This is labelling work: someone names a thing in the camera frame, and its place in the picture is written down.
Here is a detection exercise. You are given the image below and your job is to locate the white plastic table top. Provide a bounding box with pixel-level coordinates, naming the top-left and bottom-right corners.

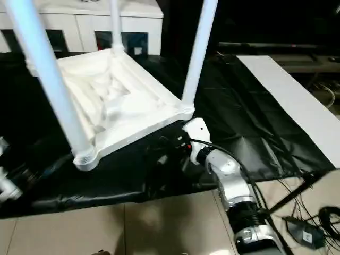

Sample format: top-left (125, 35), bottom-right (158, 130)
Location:
top-left (26, 49), bottom-right (197, 172)

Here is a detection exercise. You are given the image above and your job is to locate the black table mat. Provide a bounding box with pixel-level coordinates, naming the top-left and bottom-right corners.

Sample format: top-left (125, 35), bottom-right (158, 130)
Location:
top-left (0, 50), bottom-right (337, 220)

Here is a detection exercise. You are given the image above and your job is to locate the white flat board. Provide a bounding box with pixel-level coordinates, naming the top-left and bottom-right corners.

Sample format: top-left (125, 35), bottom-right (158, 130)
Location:
top-left (235, 55), bottom-right (340, 170)

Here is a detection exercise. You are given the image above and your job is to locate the black tripod stand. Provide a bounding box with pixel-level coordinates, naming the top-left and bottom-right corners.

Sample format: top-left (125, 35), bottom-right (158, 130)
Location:
top-left (265, 172), bottom-right (321, 214)

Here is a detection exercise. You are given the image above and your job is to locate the white sideboard cabinet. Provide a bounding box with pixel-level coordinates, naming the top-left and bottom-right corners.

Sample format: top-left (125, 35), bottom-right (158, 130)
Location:
top-left (0, 0), bottom-right (165, 56)

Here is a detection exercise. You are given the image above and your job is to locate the black adapter box with label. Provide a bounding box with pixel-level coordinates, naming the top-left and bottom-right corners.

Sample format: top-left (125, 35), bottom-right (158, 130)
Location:
top-left (285, 216), bottom-right (327, 250)

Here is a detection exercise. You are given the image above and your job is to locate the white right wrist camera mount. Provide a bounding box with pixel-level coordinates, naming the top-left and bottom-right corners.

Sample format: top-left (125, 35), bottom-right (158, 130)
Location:
top-left (182, 118), bottom-right (213, 165)

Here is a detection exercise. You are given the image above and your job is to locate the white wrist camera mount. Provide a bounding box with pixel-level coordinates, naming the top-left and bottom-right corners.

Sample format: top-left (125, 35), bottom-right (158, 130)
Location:
top-left (0, 136), bottom-right (22, 204)
top-left (182, 118), bottom-right (213, 165)

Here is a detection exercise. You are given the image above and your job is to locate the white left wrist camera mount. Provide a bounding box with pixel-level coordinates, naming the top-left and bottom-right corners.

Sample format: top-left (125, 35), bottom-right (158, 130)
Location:
top-left (0, 136), bottom-right (22, 204)

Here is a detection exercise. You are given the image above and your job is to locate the black coiled cable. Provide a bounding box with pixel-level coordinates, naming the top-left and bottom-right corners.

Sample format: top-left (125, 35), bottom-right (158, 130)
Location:
top-left (318, 205), bottom-right (340, 240)

